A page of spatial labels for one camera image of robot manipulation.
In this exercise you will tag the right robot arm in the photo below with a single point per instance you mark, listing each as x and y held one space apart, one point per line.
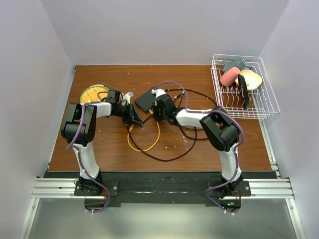
222 131

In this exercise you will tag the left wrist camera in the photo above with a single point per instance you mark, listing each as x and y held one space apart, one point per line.
126 99

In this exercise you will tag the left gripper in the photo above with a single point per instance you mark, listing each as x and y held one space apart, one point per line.
132 117

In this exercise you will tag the pink cup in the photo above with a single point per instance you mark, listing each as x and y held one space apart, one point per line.
229 77

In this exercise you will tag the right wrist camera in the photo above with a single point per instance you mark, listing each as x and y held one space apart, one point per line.
158 92

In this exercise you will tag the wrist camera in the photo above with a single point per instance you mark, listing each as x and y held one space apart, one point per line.
126 99
158 92

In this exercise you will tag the yellow woven plate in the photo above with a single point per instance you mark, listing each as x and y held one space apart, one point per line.
94 93

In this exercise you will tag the white wire dish rack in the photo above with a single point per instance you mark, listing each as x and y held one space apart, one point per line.
250 95

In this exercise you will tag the black cable teal plugs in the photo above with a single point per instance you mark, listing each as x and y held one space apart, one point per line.
192 91

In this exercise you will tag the dark brown plate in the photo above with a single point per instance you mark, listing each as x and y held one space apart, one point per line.
242 83

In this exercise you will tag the grey-green mug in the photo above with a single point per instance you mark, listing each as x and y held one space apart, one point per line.
229 63

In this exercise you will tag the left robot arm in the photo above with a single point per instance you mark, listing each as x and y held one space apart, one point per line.
79 129

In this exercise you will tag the black network switch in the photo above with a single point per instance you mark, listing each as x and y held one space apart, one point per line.
145 101

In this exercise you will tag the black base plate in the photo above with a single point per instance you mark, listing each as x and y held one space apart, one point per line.
164 188

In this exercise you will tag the cream bowl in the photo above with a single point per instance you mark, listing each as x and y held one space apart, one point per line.
253 80

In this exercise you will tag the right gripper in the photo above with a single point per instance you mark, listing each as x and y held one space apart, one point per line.
157 117

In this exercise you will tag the aluminium frame rail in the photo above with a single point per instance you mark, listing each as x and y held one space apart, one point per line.
263 184

